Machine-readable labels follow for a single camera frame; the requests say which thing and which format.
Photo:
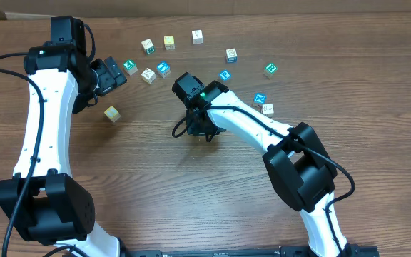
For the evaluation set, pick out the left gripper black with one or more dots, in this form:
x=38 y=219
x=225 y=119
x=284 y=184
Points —
x=109 y=79

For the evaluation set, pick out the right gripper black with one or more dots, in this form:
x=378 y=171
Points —
x=195 y=128

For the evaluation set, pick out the blue P block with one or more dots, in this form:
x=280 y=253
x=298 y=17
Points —
x=225 y=75

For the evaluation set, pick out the blue sided block picture top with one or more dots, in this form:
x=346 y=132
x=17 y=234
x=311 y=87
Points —
x=231 y=55

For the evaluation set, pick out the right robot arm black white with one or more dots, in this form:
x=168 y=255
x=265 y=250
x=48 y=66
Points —
x=298 y=166

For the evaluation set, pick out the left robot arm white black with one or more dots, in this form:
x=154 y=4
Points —
x=42 y=200

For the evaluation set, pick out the green letter block left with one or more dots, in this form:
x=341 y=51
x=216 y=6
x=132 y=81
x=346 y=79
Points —
x=130 y=67

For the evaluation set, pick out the plain picture block left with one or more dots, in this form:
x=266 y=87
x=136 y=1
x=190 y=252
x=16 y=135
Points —
x=148 y=76

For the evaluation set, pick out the yellow block front left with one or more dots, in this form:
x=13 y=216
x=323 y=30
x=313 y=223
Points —
x=112 y=113

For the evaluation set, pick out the yellow block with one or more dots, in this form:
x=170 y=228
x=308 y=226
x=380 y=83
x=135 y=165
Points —
x=112 y=113
x=169 y=42

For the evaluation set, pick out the green number block top-left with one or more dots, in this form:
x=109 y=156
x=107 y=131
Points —
x=148 y=46

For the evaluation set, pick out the blue H block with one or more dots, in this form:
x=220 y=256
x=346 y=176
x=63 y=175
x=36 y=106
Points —
x=163 y=69

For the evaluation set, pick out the yellow top block back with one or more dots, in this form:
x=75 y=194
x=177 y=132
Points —
x=169 y=42

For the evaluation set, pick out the blue X block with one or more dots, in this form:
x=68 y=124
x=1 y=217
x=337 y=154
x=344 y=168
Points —
x=259 y=100

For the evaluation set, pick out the plain block beside X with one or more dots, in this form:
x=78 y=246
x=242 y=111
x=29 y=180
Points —
x=267 y=110

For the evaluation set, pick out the green R block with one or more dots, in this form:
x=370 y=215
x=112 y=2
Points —
x=269 y=70

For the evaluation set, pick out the plain wooden block back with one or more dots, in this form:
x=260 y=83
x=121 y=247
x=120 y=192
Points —
x=197 y=37

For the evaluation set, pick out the cardboard wall panel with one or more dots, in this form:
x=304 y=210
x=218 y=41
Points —
x=137 y=8

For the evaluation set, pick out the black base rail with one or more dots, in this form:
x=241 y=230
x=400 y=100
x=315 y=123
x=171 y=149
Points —
x=353 y=250

